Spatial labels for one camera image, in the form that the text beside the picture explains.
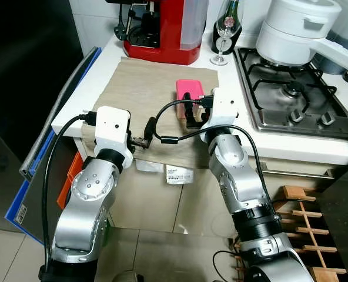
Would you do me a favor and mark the pink lidded container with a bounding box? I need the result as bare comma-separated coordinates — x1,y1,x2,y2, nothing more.
176,79,205,118

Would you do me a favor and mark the plain white paper tag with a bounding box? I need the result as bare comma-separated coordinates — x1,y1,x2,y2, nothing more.
136,160,163,172

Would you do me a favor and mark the white printed paper tag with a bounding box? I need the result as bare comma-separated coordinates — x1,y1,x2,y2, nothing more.
165,166,193,186

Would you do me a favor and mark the cream kitchen cabinet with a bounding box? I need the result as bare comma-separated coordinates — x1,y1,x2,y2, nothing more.
51,35,348,236

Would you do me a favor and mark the orange plastic board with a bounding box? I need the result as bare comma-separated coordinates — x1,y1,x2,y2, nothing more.
56,152,83,209

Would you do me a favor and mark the dark green glass bottle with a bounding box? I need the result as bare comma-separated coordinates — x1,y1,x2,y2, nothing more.
212,0,243,55

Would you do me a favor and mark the red coffee machine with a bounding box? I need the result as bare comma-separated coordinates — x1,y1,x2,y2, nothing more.
106,0,210,65

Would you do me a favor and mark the clear wine glass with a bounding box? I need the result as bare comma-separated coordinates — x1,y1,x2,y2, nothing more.
209,0,240,66

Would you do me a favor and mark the steel gas hob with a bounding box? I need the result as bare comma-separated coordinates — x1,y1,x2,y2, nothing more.
233,47,348,140

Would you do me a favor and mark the green plastic board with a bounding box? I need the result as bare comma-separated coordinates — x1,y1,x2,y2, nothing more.
101,220,113,247

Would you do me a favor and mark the grey metal sheet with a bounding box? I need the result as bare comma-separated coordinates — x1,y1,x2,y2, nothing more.
18,47,101,241

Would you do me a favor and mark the white saucepan with lid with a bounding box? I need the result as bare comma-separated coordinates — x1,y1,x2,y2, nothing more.
255,0,348,77

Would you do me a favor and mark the wooden slatted rack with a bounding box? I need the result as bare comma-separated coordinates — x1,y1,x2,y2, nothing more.
230,185,348,282

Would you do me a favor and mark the blue plastic board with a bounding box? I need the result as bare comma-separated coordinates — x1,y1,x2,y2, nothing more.
4,46,101,236

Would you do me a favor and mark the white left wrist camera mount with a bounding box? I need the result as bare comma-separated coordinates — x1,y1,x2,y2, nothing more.
95,106,133,171

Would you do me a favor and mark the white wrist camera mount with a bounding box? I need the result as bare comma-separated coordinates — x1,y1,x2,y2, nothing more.
200,87,240,142
95,106,133,171

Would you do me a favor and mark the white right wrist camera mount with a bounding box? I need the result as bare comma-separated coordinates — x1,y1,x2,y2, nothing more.
200,87,240,142

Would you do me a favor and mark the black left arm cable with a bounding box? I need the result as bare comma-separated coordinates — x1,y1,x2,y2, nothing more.
41,110,99,272

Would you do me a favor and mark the metal drawer handle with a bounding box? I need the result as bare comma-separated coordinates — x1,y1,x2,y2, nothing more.
259,167,339,180

